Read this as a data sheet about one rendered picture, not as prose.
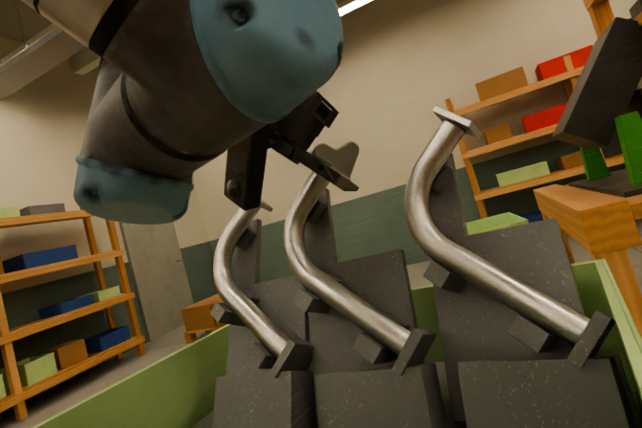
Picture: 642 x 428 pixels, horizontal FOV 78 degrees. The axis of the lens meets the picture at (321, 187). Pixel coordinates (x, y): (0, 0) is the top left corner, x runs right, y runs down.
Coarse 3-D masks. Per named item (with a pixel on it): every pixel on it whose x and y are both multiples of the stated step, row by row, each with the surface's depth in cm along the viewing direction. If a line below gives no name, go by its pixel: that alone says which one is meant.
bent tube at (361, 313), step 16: (320, 176) 56; (304, 192) 57; (320, 192) 57; (304, 208) 57; (288, 224) 56; (304, 224) 57; (288, 240) 56; (288, 256) 55; (304, 256) 54; (304, 272) 53; (320, 272) 52; (320, 288) 51; (336, 288) 50; (336, 304) 49; (352, 304) 48; (368, 304) 48; (352, 320) 48; (368, 320) 46; (384, 320) 46; (384, 336) 45; (400, 336) 44
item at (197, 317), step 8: (216, 296) 554; (200, 304) 522; (208, 304) 499; (184, 312) 522; (192, 312) 515; (200, 312) 508; (208, 312) 500; (184, 320) 523; (192, 320) 516; (200, 320) 509; (208, 320) 501; (216, 320) 493; (192, 328) 517; (200, 328) 510; (208, 328) 502; (216, 328) 495; (184, 336) 522; (192, 336) 521
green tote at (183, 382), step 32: (416, 288) 63; (608, 288) 40; (192, 352) 67; (224, 352) 72; (608, 352) 50; (640, 352) 27; (128, 384) 57; (160, 384) 61; (192, 384) 65; (640, 384) 24; (64, 416) 50; (96, 416) 53; (128, 416) 56; (160, 416) 60; (192, 416) 64; (640, 416) 45
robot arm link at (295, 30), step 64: (64, 0) 16; (128, 0) 16; (192, 0) 16; (256, 0) 15; (320, 0) 18; (128, 64) 18; (192, 64) 17; (256, 64) 16; (320, 64) 17; (192, 128) 20; (256, 128) 21
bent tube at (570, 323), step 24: (456, 120) 48; (432, 144) 50; (456, 144) 49; (432, 168) 49; (408, 192) 50; (408, 216) 49; (432, 240) 46; (456, 264) 44; (480, 264) 42; (480, 288) 42; (504, 288) 40; (528, 288) 39; (528, 312) 38; (552, 312) 37; (576, 312) 37; (576, 336) 35
